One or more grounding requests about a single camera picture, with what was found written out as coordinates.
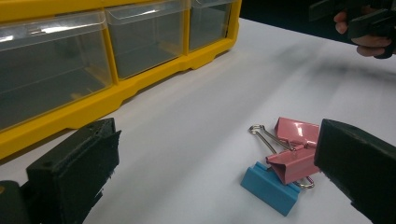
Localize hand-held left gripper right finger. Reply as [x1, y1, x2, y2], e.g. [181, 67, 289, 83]
[313, 119, 396, 224]

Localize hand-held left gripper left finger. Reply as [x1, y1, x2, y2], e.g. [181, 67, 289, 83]
[26, 117, 121, 224]

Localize pink binder clip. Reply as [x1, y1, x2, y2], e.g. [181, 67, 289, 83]
[248, 124, 321, 189]
[275, 117, 321, 151]

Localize yellow organizer case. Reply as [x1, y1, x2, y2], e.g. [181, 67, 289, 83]
[0, 0, 243, 161]

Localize blue binder clip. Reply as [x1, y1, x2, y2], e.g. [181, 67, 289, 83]
[240, 161, 302, 217]

